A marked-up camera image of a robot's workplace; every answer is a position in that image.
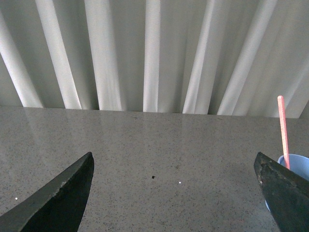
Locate blue plastic cup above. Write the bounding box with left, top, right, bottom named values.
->
left=265, top=154, right=309, bottom=212

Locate white pleated curtain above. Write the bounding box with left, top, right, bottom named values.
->
left=0, top=0, right=309, bottom=118

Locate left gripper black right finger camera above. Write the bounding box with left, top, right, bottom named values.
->
left=253, top=152, right=309, bottom=232

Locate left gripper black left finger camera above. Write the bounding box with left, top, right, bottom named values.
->
left=0, top=152, right=94, bottom=232

